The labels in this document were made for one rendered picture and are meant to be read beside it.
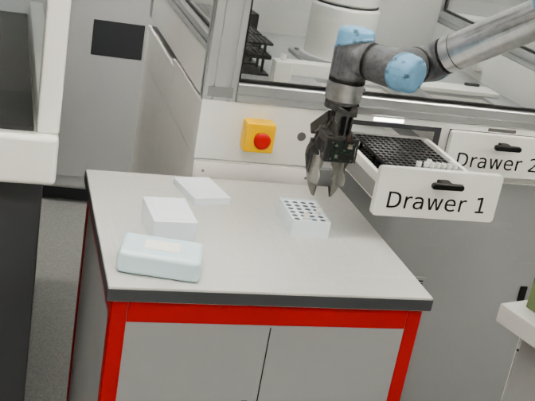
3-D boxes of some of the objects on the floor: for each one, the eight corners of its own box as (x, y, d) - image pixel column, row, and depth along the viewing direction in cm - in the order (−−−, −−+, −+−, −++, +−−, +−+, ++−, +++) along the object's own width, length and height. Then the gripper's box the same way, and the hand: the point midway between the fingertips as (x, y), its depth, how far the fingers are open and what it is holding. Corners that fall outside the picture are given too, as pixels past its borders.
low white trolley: (355, 604, 205) (434, 297, 179) (68, 623, 187) (108, 286, 161) (287, 442, 257) (339, 187, 230) (56, 445, 239) (85, 169, 213)
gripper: (323, 106, 185) (303, 205, 192) (375, 111, 188) (354, 208, 195) (312, 94, 192) (294, 189, 200) (362, 99, 195) (342, 193, 203)
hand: (321, 188), depth 200 cm, fingers open, 3 cm apart
